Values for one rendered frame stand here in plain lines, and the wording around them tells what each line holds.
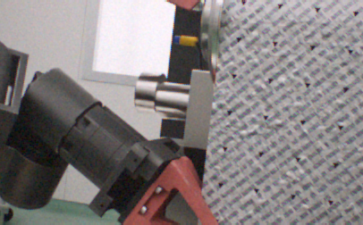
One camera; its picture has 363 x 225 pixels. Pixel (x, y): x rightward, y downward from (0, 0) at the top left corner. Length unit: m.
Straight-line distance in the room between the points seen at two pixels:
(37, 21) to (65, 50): 0.33
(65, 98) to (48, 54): 6.12
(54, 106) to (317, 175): 0.22
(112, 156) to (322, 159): 0.17
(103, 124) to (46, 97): 0.05
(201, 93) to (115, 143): 0.11
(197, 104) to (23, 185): 0.17
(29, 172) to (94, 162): 0.08
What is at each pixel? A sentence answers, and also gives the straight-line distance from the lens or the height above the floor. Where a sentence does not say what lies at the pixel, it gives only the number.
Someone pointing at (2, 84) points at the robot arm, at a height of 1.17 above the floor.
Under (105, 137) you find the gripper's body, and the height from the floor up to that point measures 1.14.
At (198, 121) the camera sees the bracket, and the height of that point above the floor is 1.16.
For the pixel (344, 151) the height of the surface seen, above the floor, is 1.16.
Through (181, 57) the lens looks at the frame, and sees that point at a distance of 1.04.
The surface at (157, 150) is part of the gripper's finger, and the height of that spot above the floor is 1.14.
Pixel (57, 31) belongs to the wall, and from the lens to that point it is 6.81.
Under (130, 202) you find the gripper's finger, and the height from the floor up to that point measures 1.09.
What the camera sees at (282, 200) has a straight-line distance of 0.68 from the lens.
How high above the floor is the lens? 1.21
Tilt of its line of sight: 3 degrees down
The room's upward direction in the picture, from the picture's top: 7 degrees clockwise
